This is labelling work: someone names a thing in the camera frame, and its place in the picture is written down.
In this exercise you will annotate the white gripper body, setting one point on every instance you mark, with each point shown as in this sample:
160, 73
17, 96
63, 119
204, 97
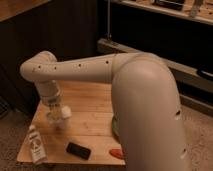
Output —
50, 96

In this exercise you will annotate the white sponge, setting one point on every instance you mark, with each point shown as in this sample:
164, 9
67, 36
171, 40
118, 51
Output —
66, 112

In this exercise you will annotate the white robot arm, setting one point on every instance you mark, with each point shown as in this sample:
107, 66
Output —
145, 102

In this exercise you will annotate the white ceramic cup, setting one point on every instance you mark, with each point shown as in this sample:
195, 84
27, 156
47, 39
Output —
59, 123

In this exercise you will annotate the green ceramic bowl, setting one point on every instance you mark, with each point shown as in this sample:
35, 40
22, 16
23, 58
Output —
114, 126

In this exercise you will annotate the wooden table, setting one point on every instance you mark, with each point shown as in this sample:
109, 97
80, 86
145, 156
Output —
89, 125

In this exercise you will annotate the black rectangular block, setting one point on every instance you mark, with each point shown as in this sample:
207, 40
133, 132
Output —
78, 150

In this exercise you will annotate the white plastic bottle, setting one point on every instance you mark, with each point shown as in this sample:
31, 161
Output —
36, 146

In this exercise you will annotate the metal pole with base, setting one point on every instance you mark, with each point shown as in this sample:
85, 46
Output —
105, 44

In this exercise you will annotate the orange red oblong object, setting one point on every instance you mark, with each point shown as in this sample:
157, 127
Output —
117, 153

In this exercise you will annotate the wooden shelf with items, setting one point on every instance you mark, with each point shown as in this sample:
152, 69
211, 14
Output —
194, 10

